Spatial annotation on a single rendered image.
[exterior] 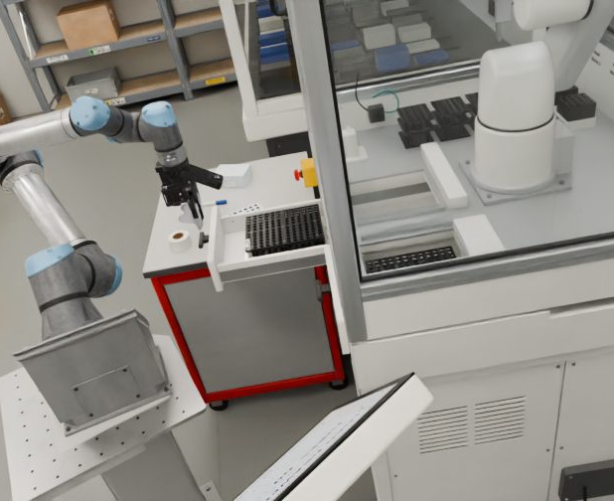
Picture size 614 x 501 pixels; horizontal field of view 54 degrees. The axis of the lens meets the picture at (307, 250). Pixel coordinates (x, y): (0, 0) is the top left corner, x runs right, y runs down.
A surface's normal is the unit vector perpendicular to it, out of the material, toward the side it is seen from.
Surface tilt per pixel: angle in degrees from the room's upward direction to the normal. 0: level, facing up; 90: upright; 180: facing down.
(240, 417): 0
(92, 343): 90
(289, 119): 90
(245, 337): 90
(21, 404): 0
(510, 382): 90
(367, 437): 40
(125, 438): 0
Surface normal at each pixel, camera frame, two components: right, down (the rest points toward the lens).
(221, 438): -0.16, -0.80
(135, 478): 0.48, 0.46
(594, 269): 0.08, 0.58
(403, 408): 0.31, -0.39
